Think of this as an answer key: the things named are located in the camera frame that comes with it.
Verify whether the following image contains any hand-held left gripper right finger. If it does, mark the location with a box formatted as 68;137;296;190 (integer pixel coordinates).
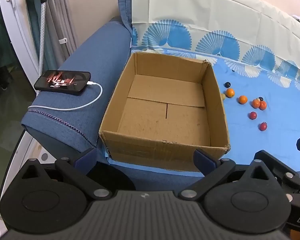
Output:
178;149;278;201

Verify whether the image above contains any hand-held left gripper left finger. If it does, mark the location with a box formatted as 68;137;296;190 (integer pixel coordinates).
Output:
22;148;112;201

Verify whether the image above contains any brown cardboard box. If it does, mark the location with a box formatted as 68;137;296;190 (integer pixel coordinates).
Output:
98;52;231;172

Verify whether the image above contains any white dotted panel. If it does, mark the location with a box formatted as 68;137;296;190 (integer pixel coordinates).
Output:
38;144;56;167

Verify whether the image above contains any black smartphone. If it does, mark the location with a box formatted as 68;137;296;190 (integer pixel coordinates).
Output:
34;70;91;96

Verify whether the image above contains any blue fabric sofa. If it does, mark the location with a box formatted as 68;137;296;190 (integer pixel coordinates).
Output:
20;0;208;193

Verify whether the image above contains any grey curtain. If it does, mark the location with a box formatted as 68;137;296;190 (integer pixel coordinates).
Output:
44;0;78;62

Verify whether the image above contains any blue fan-patterned cloth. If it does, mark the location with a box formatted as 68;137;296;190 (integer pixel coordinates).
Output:
130;0;300;173

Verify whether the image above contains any white charging cable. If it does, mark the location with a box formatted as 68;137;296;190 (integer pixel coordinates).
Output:
27;81;103;111

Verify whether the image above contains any black-white braided cord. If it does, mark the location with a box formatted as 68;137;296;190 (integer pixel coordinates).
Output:
37;0;47;77

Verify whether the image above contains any white door frame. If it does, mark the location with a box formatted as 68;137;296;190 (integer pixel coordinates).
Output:
0;0;40;77

